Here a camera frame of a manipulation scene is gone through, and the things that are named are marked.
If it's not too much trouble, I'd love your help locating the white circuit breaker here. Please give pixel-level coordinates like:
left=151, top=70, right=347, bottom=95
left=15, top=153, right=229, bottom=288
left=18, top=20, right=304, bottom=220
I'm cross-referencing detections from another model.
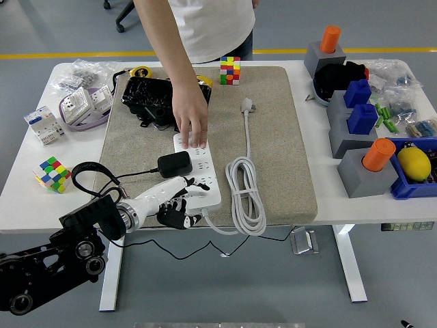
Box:
left=23, top=105, right=68, bottom=146

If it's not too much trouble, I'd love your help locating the silver metal floor box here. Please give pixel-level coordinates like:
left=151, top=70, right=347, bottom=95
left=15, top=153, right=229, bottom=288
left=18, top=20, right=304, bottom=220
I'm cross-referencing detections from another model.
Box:
left=289, top=228, right=320, bottom=256

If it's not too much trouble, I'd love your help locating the clear bag of resistors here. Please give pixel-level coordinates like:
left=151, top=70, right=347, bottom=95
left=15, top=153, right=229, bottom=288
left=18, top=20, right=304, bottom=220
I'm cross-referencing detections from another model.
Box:
left=404, top=118, right=437, bottom=139

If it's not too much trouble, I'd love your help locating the blue block with knob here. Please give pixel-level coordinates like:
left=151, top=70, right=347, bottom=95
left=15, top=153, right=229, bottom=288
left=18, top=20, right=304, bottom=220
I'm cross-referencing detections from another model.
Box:
left=343, top=79, right=372, bottom=107
left=346, top=103, right=379, bottom=135

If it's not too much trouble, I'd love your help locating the person's right hand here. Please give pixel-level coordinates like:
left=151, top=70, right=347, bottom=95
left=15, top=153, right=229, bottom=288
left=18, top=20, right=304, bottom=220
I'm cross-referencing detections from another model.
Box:
left=171, top=81, right=210, bottom=150

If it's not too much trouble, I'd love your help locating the black power adapter plug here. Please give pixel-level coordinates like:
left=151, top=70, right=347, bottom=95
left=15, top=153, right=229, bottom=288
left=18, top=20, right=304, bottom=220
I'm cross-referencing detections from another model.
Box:
left=156, top=150, right=193, bottom=179

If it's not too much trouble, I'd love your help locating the clear bag of blue terminals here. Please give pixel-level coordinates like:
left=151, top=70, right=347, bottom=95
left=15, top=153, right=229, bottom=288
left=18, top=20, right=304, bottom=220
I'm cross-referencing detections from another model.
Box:
left=387, top=98, right=419, bottom=122

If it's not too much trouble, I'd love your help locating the thin black adapter cord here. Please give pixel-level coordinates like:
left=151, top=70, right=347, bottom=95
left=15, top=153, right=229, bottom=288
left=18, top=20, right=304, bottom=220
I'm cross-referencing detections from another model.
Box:
left=97, top=166, right=295, bottom=260

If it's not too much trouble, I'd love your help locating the purple tray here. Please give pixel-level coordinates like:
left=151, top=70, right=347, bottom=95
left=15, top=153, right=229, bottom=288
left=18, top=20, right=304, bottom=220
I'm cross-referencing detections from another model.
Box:
left=58, top=87, right=113, bottom=133

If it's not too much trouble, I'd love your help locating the yellow tape measure with strap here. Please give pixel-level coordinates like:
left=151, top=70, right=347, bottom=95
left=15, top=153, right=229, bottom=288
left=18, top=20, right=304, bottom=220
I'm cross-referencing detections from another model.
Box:
left=111, top=66, right=153, bottom=90

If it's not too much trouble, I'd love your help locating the clear bag of metal parts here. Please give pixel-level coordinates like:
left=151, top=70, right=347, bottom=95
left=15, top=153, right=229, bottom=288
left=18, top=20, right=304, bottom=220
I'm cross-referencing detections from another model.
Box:
left=49, top=58, right=120, bottom=92

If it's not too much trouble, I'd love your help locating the white table leg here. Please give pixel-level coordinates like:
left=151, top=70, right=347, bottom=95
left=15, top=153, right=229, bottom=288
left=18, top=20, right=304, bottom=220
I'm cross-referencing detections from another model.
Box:
left=333, top=223, right=369, bottom=303
left=98, top=230, right=126, bottom=312

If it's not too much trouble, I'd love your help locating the colourful puzzle cube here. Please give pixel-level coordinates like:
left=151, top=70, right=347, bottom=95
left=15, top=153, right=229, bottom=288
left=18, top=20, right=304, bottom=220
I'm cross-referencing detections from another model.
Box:
left=220, top=56, right=242, bottom=85
left=32, top=156, right=72, bottom=194

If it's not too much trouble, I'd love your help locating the yellow lemon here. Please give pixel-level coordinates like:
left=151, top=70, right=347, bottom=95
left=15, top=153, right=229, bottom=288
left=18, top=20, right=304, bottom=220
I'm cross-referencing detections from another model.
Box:
left=396, top=146, right=432, bottom=181

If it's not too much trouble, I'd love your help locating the grey-brown mat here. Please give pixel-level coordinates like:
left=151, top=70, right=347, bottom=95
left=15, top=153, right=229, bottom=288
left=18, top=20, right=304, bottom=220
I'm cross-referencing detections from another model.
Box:
left=91, top=66, right=318, bottom=229

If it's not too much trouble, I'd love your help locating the orange cylinder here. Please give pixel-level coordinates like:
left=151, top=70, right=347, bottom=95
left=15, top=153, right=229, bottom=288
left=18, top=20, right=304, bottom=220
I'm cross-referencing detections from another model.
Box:
left=361, top=138, right=397, bottom=172
left=319, top=25, right=342, bottom=54

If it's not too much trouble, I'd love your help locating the black plastic-wrapped case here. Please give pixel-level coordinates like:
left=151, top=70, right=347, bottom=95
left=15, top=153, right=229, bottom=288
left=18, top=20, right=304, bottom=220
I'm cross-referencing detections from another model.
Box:
left=121, top=75, right=212, bottom=131

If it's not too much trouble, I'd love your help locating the black cloth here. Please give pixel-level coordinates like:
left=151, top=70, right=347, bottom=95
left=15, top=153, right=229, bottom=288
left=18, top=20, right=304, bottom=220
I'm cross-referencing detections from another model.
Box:
left=313, top=60, right=368, bottom=100

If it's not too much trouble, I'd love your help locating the clear bag of blue parts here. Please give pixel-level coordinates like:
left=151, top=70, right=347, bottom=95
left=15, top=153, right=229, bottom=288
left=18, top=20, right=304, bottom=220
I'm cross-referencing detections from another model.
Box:
left=367, top=58, right=424, bottom=100

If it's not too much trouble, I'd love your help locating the white power strip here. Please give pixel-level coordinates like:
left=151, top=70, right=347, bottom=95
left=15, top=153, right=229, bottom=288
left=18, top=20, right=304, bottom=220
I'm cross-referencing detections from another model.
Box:
left=173, top=132, right=222, bottom=211

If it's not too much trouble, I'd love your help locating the blue plastic bin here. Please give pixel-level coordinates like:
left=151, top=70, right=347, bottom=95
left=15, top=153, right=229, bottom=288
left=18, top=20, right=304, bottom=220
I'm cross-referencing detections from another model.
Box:
left=384, top=136, right=437, bottom=201

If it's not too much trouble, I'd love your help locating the grey block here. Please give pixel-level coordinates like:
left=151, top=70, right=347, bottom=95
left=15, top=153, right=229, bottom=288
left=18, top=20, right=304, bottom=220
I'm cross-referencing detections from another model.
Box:
left=326, top=90, right=352, bottom=119
left=328, top=112, right=389, bottom=159
left=337, top=150, right=399, bottom=198
left=302, top=41, right=347, bottom=78

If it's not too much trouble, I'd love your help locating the table height control panel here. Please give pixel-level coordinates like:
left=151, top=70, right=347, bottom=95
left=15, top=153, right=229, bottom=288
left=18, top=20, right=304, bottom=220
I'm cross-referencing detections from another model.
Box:
left=380, top=221, right=434, bottom=232

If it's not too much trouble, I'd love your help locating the white power cord with plug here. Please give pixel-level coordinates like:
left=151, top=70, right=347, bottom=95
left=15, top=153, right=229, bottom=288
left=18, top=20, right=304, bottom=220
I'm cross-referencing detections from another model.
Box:
left=199, top=97, right=268, bottom=236

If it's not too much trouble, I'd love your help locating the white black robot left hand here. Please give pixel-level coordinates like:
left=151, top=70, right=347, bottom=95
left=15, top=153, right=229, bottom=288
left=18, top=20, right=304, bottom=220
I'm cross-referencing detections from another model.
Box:
left=130, top=176, right=211, bottom=230

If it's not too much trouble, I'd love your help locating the black office chair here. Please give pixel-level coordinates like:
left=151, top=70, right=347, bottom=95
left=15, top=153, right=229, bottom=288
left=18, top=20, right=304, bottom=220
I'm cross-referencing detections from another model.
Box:
left=102, top=0, right=137, bottom=34

